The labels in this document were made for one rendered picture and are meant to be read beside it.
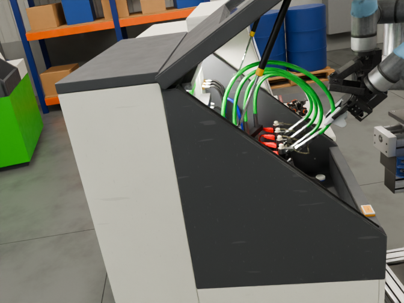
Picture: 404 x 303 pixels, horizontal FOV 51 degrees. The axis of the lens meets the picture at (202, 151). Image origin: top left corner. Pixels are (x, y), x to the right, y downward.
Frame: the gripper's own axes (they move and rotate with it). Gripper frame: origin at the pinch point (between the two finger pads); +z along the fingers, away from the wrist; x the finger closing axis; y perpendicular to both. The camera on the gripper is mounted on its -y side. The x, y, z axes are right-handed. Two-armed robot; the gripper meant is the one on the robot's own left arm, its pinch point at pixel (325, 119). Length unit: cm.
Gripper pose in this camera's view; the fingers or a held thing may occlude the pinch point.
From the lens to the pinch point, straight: 149.0
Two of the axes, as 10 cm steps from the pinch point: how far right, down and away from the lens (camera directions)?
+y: 8.1, 5.8, 1.0
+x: 3.4, -6.0, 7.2
